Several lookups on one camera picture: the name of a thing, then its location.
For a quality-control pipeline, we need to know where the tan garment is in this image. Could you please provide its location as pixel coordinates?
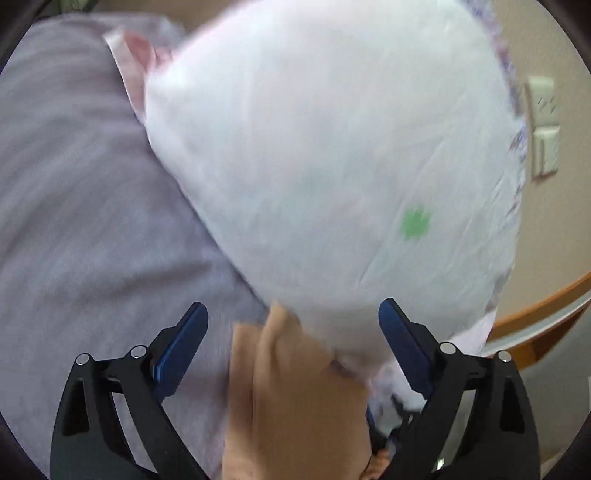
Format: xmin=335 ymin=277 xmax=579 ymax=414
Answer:
xmin=222 ymin=304 xmax=372 ymax=480

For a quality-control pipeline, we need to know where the grey bed sheet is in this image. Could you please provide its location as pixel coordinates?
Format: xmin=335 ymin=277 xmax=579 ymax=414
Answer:
xmin=1 ymin=13 xmax=266 ymax=479

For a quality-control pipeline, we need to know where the beige wall switch plate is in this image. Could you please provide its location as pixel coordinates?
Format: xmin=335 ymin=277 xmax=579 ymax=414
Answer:
xmin=527 ymin=76 xmax=560 ymax=178

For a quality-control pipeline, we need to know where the white floral pillow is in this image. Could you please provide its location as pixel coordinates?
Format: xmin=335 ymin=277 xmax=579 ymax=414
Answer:
xmin=104 ymin=1 xmax=527 ymax=417

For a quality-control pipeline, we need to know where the wooden bed frame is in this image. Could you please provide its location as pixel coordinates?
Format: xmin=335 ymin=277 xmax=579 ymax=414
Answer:
xmin=481 ymin=273 xmax=590 ymax=370

